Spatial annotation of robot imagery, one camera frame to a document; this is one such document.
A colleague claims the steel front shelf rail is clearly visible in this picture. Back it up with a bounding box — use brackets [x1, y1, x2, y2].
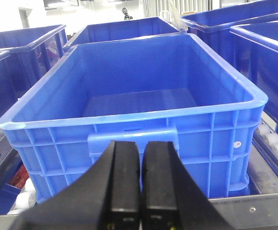
[0, 186, 278, 229]

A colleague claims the blue crate far left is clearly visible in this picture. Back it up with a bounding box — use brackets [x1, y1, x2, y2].
[0, 24, 67, 117]

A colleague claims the blue crate behind centre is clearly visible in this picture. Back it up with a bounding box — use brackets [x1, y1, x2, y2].
[63, 17, 178, 52]

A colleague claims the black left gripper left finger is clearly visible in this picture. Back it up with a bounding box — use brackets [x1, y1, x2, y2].
[10, 141, 139, 230]

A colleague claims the white roller track left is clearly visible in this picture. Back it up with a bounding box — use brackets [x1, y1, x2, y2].
[7, 178, 36, 215]

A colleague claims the white roller track right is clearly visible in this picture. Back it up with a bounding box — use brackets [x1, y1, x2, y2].
[257, 124, 278, 156]

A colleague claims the large blue crate left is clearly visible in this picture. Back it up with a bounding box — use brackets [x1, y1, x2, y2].
[0, 33, 268, 202]

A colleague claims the blue crate far right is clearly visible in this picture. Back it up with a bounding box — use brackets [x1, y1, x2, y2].
[183, 0, 278, 133]

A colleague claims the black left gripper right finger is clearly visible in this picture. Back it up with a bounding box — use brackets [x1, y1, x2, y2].
[141, 141, 229, 230]

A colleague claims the white roller track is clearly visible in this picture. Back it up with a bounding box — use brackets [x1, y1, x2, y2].
[7, 178, 36, 215]
[257, 124, 278, 156]

